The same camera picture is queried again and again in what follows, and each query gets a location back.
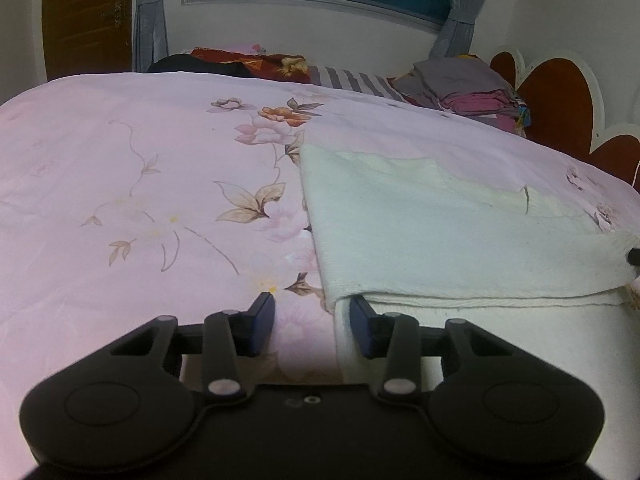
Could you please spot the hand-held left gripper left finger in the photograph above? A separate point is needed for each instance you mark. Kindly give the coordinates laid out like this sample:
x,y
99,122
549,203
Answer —
x,y
264,325

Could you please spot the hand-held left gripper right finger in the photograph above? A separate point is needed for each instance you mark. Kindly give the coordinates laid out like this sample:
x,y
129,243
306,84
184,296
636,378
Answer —
x,y
361,327

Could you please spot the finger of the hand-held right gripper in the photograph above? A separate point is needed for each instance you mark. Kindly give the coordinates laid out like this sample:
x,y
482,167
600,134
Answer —
x,y
635,256

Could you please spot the white towel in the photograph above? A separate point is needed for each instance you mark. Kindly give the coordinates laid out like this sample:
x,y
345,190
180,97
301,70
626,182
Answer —
x,y
425,240

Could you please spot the pile of folded clothes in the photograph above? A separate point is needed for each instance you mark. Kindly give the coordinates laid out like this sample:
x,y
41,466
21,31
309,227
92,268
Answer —
x,y
460,85

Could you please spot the red and white headboard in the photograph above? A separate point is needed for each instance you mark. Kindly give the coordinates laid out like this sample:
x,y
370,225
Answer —
x,y
560,95

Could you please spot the pink floral bed sheet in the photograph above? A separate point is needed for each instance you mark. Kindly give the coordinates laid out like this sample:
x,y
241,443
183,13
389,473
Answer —
x,y
125,185

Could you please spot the grey striped pillow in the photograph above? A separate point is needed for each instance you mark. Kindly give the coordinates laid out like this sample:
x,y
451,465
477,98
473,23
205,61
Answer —
x,y
350,80

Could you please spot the red patterned blanket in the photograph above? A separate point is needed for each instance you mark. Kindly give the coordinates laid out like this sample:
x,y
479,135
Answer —
x,y
270,65

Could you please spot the black garment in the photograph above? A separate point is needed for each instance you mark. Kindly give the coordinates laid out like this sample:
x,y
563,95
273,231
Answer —
x,y
185,64

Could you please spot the small pink cloth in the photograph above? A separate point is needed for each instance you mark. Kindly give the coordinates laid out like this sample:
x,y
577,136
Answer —
x,y
247,48

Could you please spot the grey curtain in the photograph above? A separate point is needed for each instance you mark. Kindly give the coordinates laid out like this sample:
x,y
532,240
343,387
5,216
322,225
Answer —
x,y
462,15
150,15

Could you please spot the brown wooden door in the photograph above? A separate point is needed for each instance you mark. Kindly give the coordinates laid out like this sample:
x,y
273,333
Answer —
x,y
85,15

